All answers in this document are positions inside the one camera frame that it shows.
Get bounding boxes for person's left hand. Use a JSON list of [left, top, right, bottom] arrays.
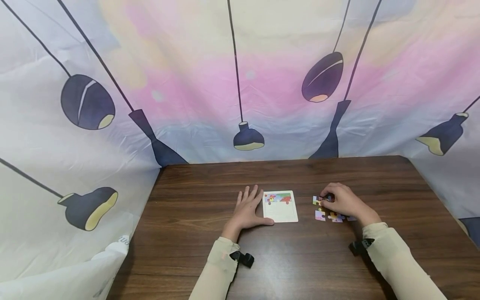
[[221, 185, 275, 243]]

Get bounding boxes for person's right hand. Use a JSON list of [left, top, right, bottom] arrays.
[[320, 182, 382, 228]]

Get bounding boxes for person's left forearm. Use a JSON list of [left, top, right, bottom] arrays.
[[188, 236, 241, 300]]

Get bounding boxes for person's right forearm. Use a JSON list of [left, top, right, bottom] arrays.
[[361, 222, 448, 300]]

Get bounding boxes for placed colourful puzzle pieces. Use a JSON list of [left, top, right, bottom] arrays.
[[264, 193, 293, 205]]

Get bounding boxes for white puzzle board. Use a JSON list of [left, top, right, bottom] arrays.
[[262, 190, 299, 223]]

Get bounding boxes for black wrist band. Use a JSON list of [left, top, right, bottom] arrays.
[[229, 250, 255, 268], [348, 238, 375, 257]]

